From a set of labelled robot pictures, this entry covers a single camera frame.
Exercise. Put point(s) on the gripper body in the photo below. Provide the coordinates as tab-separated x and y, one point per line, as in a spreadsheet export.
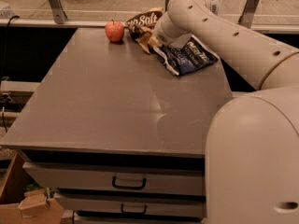
161	36

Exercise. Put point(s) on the brown sea salt chip bag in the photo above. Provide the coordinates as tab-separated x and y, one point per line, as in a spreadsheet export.
142	25

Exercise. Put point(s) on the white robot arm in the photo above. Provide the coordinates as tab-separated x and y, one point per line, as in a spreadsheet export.
252	146

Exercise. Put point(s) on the blue chip bag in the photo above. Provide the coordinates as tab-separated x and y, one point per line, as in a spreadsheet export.
192	57

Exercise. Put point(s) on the red apple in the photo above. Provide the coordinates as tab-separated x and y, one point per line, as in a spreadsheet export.
114	31

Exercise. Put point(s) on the grey drawer cabinet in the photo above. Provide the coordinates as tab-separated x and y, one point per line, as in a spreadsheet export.
115	105

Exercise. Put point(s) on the top grey drawer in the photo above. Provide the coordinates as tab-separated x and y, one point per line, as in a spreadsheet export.
76	177

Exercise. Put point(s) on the grey drawer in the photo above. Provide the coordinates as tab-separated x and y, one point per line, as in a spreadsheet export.
76	177
112	204

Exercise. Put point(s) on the cardboard box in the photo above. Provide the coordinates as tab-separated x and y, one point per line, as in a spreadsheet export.
20	206

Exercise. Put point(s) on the right metal bracket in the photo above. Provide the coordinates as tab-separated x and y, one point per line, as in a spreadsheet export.
247	16

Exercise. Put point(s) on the left metal bracket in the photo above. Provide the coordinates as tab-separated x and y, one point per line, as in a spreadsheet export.
57	11

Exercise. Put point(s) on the black top drawer handle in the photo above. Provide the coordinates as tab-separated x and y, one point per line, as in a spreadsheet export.
131	184

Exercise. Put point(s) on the black drawer handle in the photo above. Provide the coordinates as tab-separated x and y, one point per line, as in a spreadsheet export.
134	209
131	184

